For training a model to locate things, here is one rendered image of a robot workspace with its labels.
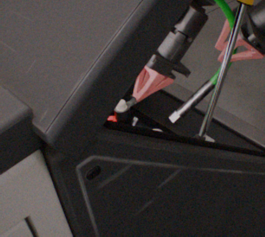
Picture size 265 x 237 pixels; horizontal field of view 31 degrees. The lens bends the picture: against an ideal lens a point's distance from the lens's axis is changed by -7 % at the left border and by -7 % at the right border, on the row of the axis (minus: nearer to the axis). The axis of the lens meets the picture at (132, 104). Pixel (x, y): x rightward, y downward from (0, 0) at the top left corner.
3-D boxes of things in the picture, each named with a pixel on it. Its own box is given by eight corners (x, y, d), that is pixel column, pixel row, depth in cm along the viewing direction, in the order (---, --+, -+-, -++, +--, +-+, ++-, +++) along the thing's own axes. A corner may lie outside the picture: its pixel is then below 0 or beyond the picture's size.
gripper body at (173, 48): (131, 45, 89) (152, 12, 87) (168, 63, 96) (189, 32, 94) (148, 63, 85) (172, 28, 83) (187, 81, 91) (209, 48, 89)
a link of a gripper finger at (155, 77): (117, 86, 93) (144, 44, 91) (144, 96, 98) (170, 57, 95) (134, 107, 88) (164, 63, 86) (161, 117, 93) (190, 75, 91)
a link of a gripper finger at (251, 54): (208, 62, 79) (249, 31, 73) (202, 32, 83) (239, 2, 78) (235, 79, 82) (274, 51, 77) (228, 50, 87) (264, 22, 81)
